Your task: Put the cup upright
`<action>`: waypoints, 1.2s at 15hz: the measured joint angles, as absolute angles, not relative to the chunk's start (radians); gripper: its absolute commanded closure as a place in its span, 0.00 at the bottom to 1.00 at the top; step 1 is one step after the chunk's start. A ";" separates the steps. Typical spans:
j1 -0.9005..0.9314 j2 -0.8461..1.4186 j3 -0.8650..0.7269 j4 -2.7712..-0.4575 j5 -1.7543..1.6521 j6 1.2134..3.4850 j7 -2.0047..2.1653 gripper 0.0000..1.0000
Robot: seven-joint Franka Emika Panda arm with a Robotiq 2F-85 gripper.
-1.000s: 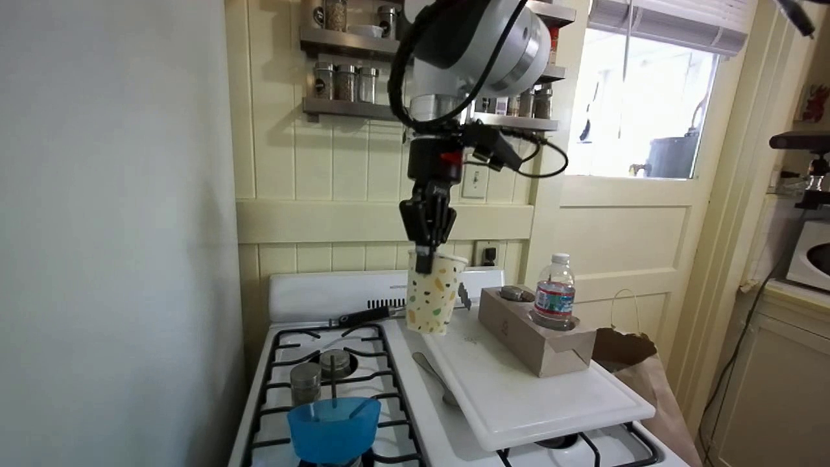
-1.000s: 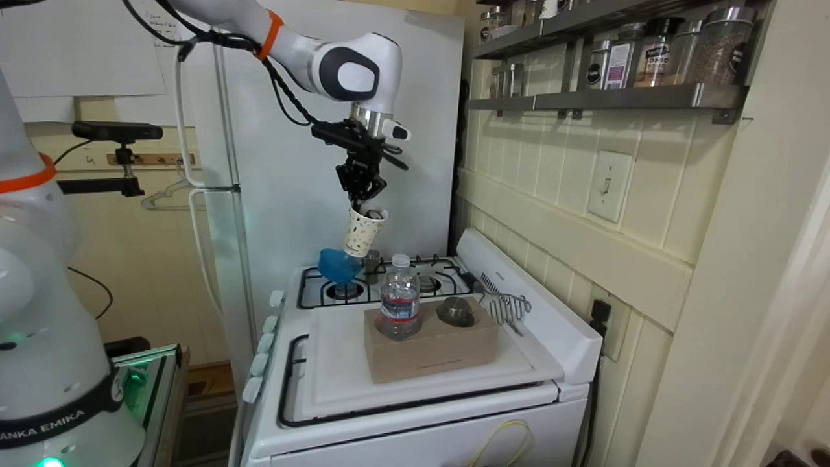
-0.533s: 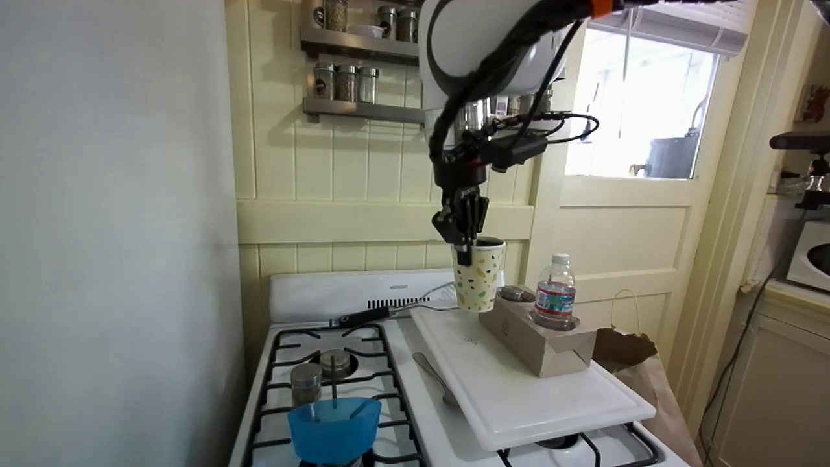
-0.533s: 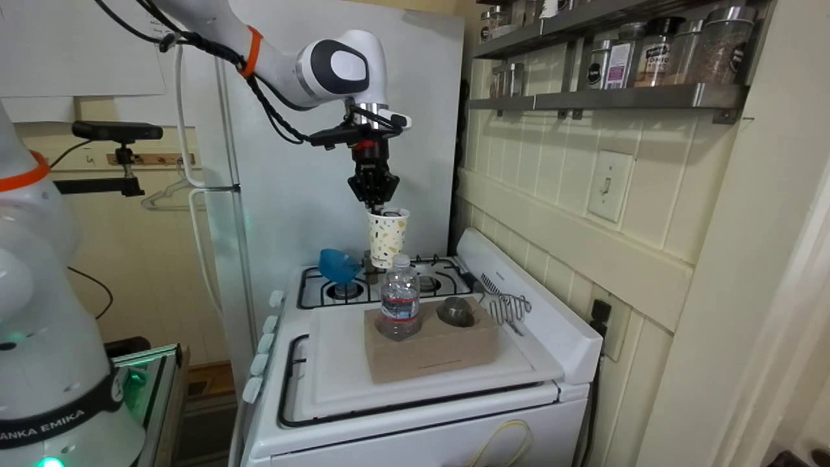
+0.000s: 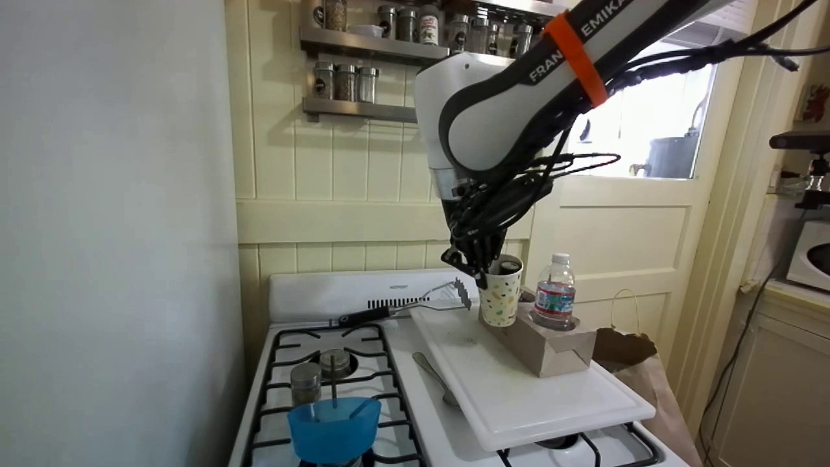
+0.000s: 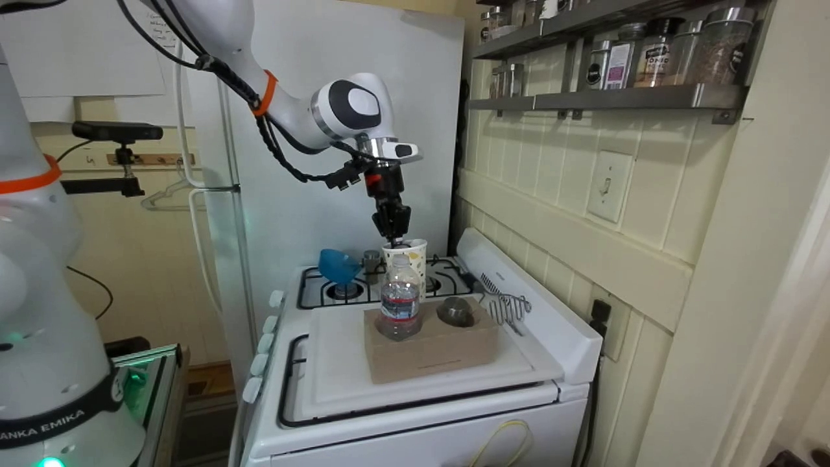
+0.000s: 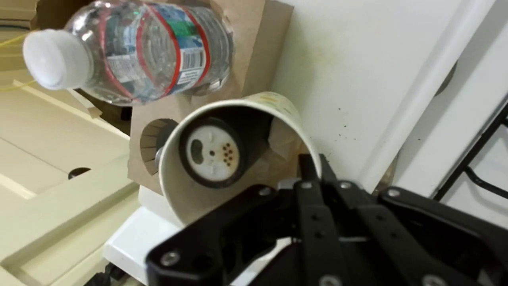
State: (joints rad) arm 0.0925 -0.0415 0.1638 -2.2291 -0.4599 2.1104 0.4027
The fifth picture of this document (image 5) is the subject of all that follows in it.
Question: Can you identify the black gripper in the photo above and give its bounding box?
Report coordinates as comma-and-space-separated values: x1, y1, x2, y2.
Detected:
440, 200, 502, 288

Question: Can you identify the blue plastic bowl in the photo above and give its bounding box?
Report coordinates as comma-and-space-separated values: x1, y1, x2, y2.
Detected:
284, 395, 384, 467

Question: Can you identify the white dotted paper cup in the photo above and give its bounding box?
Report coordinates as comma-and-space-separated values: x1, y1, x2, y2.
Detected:
480, 253, 526, 328

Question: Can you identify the white refrigerator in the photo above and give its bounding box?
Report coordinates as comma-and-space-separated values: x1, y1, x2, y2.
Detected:
0, 0, 249, 467

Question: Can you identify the small metal cup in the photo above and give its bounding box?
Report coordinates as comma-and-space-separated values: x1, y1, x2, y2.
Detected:
287, 361, 323, 410

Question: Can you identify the white cutting board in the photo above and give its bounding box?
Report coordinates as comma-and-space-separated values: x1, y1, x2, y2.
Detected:
409, 306, 658, 454

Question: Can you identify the orange strap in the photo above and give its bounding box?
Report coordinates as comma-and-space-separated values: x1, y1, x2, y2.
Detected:
541, 9, 609, 108

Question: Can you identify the cream kitchen cabinet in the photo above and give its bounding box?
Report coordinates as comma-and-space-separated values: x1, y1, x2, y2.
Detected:
698, 279, 830, 467

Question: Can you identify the black stereo camera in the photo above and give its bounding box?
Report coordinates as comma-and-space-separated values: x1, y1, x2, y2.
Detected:
767, 123, 830, 153

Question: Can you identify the dark pot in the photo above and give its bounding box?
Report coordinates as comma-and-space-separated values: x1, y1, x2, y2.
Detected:
642, 127, 702, 178

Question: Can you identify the dark metal spice rack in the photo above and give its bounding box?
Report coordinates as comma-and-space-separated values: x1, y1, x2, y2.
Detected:
299, 0, 555, 123

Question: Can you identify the brown paper bag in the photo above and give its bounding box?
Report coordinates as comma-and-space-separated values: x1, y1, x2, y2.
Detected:
593, 323, 658, 371

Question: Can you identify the glass spice jar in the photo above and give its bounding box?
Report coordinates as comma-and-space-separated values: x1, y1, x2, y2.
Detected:
467, 8, 493, 51
395, 5, 419, 43
356, 65, 382, 104
447, 9, 471, 49
491, 14, 513, 56
510, 21, 536, 59
309, 59, 338, 101
375, 3, 400, 39
415, 5, 444, 47
312, 0, 351, 33
331, 61, 357, 104

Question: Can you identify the metal whisk black handle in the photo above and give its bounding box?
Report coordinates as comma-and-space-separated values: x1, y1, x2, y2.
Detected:
334, 278, 457, 328

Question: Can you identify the clear plastic water bottle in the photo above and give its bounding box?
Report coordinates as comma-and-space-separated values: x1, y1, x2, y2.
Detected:
531, 251, 579, 331

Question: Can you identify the cream panelled door with window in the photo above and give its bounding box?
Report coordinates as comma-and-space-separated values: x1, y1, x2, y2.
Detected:
526, 49, 746, 383

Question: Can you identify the white gas stove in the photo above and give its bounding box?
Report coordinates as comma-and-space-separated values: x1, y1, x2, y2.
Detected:
227, 267, 696, 467

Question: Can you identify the brown cardboard box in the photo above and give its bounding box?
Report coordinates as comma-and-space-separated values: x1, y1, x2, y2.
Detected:
498, 299, 598, 382

